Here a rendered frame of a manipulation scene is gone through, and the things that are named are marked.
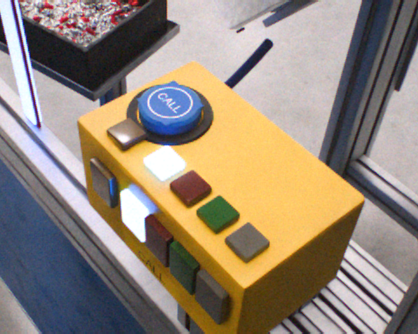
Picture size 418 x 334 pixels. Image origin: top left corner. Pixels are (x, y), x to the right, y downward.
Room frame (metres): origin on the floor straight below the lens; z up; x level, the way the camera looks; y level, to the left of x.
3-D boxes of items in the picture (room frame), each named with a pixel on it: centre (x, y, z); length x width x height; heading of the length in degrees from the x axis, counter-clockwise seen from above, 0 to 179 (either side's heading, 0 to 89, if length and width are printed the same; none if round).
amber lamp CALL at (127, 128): (0.27, 0.05, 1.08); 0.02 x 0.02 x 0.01; 44
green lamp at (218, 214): (0.21, -0.01, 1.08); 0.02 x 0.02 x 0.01; 44
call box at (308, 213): (0.26, 0.00, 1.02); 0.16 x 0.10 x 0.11; 44
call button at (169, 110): (0.29, 0.03, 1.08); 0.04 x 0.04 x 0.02
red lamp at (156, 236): (0.21, 0.03, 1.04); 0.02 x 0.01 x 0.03; 44
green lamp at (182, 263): (0.20, 0.01, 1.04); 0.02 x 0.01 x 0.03; 44
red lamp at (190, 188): (0.23, 0.01, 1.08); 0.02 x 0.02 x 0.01; 44
